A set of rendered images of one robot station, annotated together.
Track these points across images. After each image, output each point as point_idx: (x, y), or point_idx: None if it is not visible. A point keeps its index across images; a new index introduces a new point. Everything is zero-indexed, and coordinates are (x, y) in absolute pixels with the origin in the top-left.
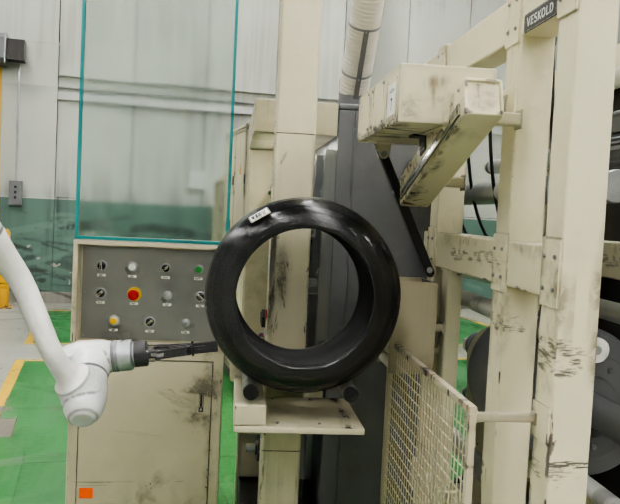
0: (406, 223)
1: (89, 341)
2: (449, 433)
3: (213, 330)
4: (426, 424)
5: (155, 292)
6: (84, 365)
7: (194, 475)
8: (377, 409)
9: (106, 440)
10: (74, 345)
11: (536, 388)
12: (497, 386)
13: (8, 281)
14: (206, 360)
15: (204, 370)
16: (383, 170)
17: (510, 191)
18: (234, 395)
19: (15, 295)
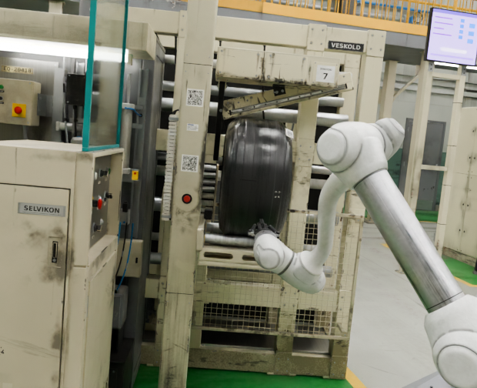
0: (220, 129)
1: (272, 237)
2: None
3: (280, 210)
4: (290, 235)
5: (96, 198)
6: (308, 251)
7: (108, 351)
8: (145, 252)
9: (91, 354)
10: (276, 242)
11: (350, 204)
12: (305, 209)
13: (338, 198)
14: (115, 249)
15: (115, 259)
16: (156, 87)
17: (315, 120)
18: (253, 252)
19: (334, 208)
